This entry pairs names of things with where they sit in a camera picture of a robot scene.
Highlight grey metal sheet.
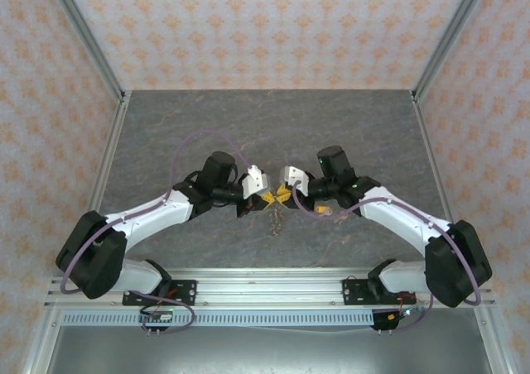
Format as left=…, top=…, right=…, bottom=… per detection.
left=41, top=326, right=494, bottom=374

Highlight small controller circuit board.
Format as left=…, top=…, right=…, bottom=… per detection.
left=138, top=307, right=173, bottom=333
left=372, top=305, right=427, bottom=333

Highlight aluminium mounting rail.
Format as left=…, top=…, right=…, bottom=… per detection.
left=44, top=267, right=497, bottom=309

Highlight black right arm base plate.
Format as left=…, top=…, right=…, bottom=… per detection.
left=342, top=278, right=417, bottom=307

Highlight loop of metal split keyrings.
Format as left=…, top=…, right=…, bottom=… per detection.
left=267, top=206, right=285, bottom=237

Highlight aluminium frame post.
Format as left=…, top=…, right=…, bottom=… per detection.
left=411, top=0, right=494, bottom=102
left=43, top=0, right=127, bottom=102

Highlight red power wires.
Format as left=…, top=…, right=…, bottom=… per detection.
left=153, top=291, right=180, bottom=309

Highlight grey slotted cable duct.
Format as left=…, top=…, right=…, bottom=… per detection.
left=60, top=310, right=376, bottom=328

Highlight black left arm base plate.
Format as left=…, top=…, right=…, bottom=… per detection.
left=122, top=280, right=198, bottom=307

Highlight aluminium table side rail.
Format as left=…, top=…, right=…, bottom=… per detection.
left=65, top=92, right=132, bottom=276
left=411, top=92, right=473, bottom=276

